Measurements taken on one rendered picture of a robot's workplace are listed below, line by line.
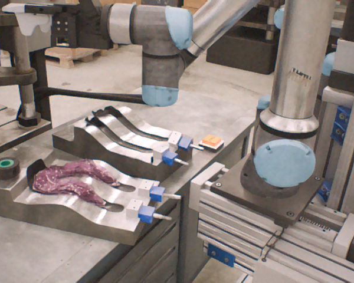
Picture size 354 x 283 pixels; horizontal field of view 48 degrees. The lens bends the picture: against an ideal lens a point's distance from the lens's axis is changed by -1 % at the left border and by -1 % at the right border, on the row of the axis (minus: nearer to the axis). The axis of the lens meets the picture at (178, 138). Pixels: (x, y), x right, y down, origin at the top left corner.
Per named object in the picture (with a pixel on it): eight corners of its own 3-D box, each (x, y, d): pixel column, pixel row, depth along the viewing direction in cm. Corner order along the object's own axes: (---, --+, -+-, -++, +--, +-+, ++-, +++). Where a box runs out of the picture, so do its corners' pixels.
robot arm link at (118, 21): (129, 4, 73) (140, 4, 80) (105, 3, 73) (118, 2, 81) (128, 46, 75) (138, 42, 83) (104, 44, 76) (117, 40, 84)
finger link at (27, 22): (-1, 35, 76) (49, 38, 77) (-3, 3, 74) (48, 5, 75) (4, 33, 79) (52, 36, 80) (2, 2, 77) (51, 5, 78)
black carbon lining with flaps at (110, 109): (171, 143, 156) (173, 121, 151) (148, 160, 143) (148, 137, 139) (102, 120, 171) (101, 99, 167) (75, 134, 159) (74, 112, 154)
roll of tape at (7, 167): (26, 168, 127) (24, 159, 126) (10, 181, 120) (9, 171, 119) (4, 164, 129) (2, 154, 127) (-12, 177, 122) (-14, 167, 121)
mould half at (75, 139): (192, 157, 161) (194, 126, 155) (156, 187, 141) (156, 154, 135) (95, 125, 183) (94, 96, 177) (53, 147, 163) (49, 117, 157)
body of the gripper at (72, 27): (46, 46, 78) (105, 51, 76) (45, 0, 75) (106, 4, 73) (63, 42, 85) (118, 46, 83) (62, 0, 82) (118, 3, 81)
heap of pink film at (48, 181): (123, 180, 133) (122, 159, 130) (101, 211, 118) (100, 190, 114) (52, 167, 138) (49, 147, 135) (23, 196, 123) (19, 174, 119)
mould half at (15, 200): (159, 195, 137) (160, 167, 132) (133, 246, 114) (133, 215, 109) (28, 170, 147) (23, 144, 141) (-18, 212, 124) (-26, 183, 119)
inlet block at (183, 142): (207, 147, 149) (205, 140, 144) (202, 158, 147) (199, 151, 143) (177, 137, 154) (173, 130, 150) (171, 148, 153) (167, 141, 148)
